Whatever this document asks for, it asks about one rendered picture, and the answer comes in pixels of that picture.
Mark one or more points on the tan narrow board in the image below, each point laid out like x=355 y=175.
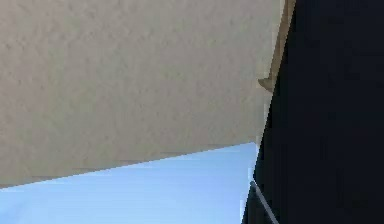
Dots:
x=282 y=43

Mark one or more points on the large black cabinet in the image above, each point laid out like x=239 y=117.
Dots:
x=326 y=116

